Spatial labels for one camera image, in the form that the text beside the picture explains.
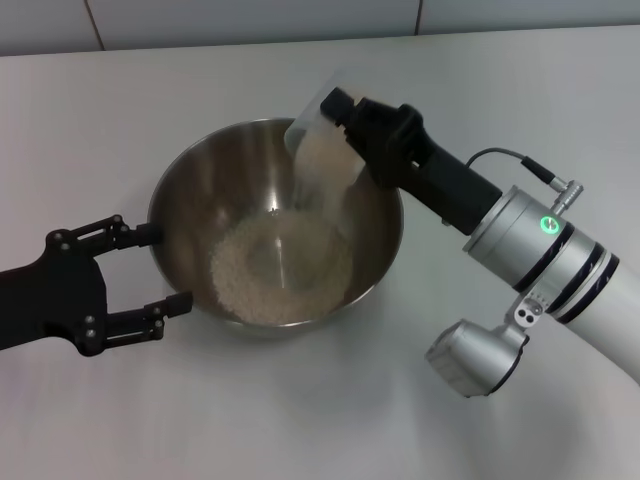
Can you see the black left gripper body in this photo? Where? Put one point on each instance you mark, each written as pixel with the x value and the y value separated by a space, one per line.
pixel 55 295

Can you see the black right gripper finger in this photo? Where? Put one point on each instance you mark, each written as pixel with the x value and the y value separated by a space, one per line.
pixel 372 167
pixel 370 122

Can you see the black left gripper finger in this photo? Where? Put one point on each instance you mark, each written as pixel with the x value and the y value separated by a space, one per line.
pixel 150 315
pixel 125 232

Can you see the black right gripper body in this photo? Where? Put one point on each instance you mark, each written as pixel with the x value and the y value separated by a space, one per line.
pixel 440 180

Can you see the translucent plastic cup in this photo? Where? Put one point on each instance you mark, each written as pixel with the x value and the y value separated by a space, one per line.
pixel 310 125

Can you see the stainless steel mixing bowl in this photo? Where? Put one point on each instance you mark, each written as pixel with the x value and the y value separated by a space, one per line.
pixel 200 200

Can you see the white rice grains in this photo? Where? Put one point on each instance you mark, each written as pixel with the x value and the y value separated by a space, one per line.
pixel 280 300

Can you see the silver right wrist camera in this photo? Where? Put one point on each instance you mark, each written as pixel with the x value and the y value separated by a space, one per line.
pixel 475 357

